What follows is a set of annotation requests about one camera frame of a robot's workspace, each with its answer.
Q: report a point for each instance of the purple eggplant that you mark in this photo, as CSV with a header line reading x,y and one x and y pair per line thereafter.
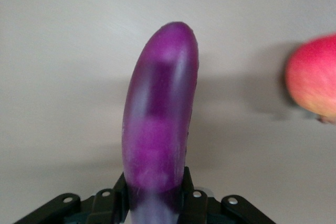
x,y
160,116

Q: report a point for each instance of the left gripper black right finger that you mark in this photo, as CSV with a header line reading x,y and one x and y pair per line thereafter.
x,y
199,208

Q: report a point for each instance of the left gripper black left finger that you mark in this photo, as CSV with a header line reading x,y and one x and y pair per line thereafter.
x,y
105,205

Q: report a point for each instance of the red pomegranate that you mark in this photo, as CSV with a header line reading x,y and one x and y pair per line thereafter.
x,y
312,77

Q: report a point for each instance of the brown table cover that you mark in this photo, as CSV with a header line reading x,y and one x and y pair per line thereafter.
x,y
52,51

